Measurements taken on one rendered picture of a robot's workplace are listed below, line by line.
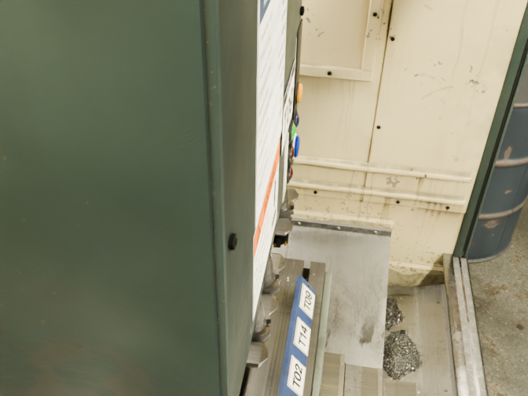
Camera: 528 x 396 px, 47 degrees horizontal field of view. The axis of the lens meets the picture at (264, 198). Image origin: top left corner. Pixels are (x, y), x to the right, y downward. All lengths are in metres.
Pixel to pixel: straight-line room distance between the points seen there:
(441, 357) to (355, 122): 0.69
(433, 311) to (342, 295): 0.30
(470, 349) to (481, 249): 1.45
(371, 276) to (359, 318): 0.13
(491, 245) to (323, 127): 1.63
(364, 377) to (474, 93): 0.77
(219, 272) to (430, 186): 1.37
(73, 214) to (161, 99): 0.11
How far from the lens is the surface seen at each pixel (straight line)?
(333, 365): 1.64
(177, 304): 0.41
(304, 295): 1.49
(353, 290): 1.75
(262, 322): 1.04
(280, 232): 1.25
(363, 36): 1.50
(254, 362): 1.02
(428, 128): 1.62
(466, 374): 1.61
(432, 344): 1.82
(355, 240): 1.81
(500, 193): 2.87
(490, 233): 3.02
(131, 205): 0.36
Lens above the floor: 2.04
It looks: 38 degrees down
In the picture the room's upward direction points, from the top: 1 degrees clockwise
